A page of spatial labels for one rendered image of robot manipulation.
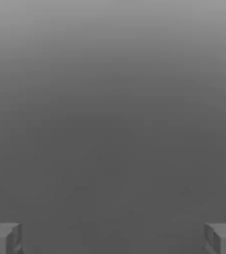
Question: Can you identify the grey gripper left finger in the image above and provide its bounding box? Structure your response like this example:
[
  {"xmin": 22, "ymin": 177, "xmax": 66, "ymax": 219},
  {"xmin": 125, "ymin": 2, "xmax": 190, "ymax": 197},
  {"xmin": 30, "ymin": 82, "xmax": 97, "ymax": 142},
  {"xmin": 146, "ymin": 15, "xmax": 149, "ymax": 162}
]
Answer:
[{"xmin": 0, "ymin": 222, "xmax": 24, "ymax": 254}]

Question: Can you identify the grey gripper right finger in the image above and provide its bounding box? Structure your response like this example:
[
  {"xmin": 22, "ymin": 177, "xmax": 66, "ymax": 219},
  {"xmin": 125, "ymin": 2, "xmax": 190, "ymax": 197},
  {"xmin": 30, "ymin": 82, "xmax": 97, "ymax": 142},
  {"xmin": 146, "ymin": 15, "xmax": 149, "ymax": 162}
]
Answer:
[{"xmin": 203, "ymin": 222, "xmax": 226, "ymax": 254}]

